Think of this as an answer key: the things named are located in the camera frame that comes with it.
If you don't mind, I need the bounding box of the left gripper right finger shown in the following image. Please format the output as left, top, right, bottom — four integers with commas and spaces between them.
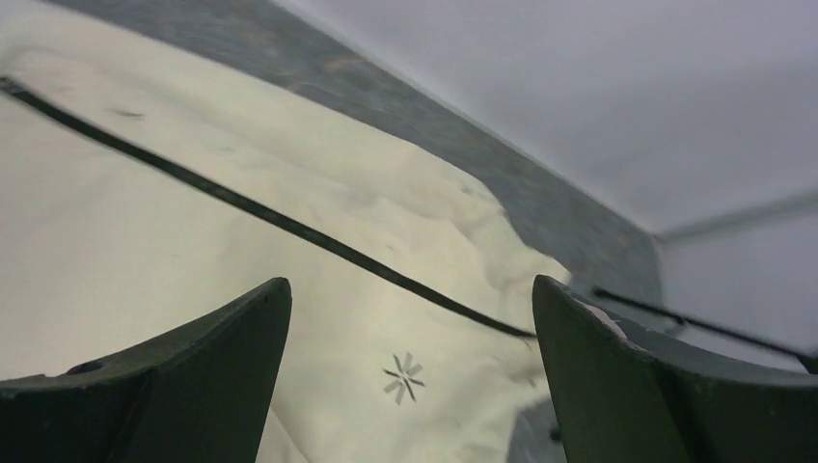
532, 276, 817, 462

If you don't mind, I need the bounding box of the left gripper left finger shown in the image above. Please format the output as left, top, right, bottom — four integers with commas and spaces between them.
1, 278, 292, 462

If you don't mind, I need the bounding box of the cream zip-up jacket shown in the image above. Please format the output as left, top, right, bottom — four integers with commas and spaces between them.
1, 1, 569, 462

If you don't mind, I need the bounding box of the black perforated music stand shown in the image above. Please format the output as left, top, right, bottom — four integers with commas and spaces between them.
591, 286, 817, 375

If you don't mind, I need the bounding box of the aluminium frame rail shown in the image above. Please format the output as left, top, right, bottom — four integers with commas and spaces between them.
654, 190, 817, 244

